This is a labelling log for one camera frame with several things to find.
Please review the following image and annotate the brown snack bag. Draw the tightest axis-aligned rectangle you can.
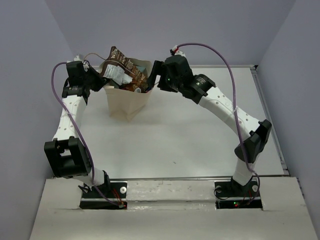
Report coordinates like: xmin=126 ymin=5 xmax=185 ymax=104
xmin=100 ymin=46 xmax=149 ymax=93

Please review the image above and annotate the brown paper bag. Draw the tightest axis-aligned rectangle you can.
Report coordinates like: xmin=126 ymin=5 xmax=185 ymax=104
xmin=98 ymin=56 xmax=154 ymax=122

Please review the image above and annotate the light blue cassava chips bag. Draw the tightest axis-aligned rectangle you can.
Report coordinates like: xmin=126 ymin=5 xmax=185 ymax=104
xmin=136 ymin=66 xmax=148 ymax=75

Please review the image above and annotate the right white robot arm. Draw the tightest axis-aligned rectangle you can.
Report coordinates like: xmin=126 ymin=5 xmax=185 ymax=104
xmin=147 ymin=55 xmax=272 ymax=196

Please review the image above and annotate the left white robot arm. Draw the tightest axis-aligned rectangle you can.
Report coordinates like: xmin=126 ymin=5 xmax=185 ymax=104
xmin=44 ymin=60 xmax=111 ymax=198

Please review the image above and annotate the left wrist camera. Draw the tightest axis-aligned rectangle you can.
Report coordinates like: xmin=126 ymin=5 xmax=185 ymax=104
xmin=73 ymin=54 xmax=90 ymax=72

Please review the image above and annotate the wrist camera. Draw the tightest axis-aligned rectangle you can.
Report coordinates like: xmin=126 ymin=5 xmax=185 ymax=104
xmin=169 ymin=45 xmax=186 ymax=57
xmin=73 ymin=54 xmax=90 ymax=72

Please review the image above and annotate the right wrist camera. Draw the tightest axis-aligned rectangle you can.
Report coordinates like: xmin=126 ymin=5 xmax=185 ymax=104
xmin=169 ymin=45 xmax=186 ymax=57

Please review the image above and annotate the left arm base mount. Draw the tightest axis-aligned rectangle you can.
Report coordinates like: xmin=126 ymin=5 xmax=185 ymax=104
xmin=78 ymin=181 xmax=128 ymax=210

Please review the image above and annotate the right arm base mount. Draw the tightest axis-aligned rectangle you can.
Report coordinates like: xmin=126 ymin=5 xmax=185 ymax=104
xmin=213 ymin=180 xmax=263 ymax=210

